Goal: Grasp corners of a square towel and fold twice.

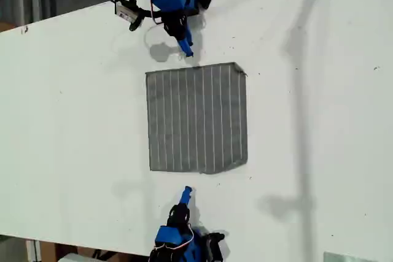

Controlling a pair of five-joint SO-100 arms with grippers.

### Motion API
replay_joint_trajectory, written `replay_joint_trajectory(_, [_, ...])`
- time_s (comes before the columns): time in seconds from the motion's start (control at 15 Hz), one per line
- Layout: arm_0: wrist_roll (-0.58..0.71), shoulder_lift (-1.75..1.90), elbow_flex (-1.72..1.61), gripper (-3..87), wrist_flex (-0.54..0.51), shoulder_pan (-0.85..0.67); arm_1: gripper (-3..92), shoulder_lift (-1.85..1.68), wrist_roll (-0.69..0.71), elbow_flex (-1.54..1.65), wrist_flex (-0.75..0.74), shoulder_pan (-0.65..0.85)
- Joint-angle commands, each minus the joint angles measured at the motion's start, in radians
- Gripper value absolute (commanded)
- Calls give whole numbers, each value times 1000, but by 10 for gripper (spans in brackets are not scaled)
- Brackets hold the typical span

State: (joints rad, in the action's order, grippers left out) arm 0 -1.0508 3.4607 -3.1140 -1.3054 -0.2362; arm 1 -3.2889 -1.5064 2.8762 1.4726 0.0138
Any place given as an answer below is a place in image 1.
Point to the white table leg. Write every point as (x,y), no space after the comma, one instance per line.
(33,251)

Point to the short black camera stalk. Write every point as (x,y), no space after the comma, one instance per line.
(150,14)
(215,236)

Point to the grey striped square towel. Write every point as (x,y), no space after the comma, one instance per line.
(196,117)

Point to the black camera box white label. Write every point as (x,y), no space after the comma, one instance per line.
(124,10)

